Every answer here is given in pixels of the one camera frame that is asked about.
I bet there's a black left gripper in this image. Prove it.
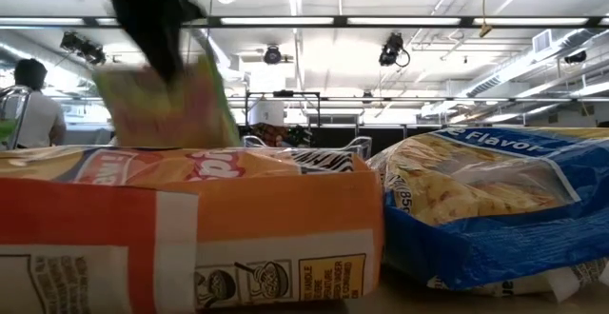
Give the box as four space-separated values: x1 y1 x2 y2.
107 0 208 85

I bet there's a green Maruchan noodle packet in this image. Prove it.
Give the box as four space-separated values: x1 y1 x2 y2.
0 117 16 145
92 54 243 149

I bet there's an orange Maruchan noodle packet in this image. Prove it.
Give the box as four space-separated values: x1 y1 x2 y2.
0 145 385 314

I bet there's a blue Maruchan noodle packet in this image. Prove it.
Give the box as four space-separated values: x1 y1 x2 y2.
368 126 609 304

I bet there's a white cylinder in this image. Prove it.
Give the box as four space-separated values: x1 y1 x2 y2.
248 100 285 128

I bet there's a person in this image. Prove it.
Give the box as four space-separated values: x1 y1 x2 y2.
12 58 67 149

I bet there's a clear plastic bin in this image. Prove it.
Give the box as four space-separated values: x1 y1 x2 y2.
0 85 32 151
242 135 373 163

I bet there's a hanging yellow cord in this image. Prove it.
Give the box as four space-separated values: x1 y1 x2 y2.
479 0 494 38

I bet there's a ceiling light rail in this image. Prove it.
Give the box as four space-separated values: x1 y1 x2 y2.
0 15 609 30

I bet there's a white ceiling air duct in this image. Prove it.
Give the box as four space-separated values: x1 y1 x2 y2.
463 27 609 100

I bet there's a grey ceiling air duct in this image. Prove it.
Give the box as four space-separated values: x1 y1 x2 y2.
0 40 58 75

